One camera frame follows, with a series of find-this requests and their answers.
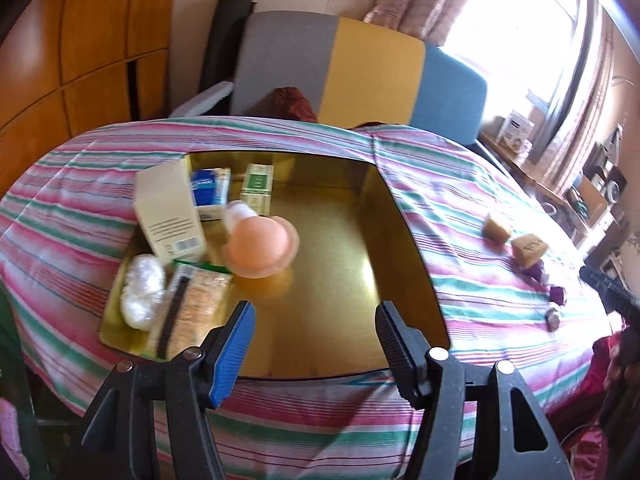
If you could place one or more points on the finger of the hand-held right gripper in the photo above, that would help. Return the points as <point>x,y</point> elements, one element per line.
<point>607,292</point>

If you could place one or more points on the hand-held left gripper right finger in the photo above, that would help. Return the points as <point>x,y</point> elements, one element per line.
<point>400,355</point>

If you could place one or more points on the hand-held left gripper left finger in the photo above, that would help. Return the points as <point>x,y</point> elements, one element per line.
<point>232,360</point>

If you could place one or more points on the snack packet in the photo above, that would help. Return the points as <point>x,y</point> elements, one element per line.
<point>205,305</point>

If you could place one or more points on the black comb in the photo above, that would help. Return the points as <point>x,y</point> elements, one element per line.
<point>172,310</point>

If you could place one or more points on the gold-lined tin box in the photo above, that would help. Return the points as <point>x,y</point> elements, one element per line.
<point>325,285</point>

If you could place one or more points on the white plastic-wrapped ball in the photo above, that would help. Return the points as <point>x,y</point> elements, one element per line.
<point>142,292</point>

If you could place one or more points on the peach jelly cup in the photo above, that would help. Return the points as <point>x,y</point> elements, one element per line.
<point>260,247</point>

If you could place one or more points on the small white bottle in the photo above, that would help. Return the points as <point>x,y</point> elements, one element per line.
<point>236,215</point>

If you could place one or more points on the tall white carton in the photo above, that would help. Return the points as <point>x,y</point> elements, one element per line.
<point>167,215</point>

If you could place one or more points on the blue white box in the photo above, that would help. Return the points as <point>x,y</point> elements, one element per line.
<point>210,192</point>

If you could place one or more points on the small green white box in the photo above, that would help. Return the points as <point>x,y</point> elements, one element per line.
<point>257,190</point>

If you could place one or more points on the purple wrapped candy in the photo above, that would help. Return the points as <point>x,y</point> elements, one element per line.
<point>557,295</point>
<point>536,270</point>

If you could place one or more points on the small silver wrapped candy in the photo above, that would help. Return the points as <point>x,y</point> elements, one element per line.
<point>553,319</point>

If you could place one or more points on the tan cube packet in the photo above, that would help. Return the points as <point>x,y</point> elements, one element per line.
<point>497,227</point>
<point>530,250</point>

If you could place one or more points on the cardboard box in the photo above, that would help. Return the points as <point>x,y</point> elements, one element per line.
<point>590,197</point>

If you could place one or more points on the white fan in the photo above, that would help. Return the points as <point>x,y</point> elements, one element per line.
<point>612,191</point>

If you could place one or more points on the wooden desk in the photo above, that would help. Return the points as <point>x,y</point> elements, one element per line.
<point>525,170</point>

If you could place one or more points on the pink red cloth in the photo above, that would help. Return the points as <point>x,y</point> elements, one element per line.
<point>590,450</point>

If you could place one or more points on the white appliance box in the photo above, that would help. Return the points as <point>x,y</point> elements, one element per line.
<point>517,132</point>

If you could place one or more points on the floral curtain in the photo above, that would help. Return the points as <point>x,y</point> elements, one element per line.
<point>425,0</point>
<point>582,110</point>

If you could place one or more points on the striped cloth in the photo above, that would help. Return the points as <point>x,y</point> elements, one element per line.
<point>75,240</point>

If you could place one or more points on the pink plush item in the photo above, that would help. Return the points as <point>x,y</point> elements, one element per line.
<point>10,435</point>

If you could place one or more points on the red-brown bag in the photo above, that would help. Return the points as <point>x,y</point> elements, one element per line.
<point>295,107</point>

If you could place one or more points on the grey yellow blue sofa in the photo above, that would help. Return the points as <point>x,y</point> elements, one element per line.
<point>370,70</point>

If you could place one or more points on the black rolled mat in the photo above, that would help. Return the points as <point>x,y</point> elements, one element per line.
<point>222,45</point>

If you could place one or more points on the wooden wardrobe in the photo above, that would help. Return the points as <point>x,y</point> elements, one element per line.
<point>90,35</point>

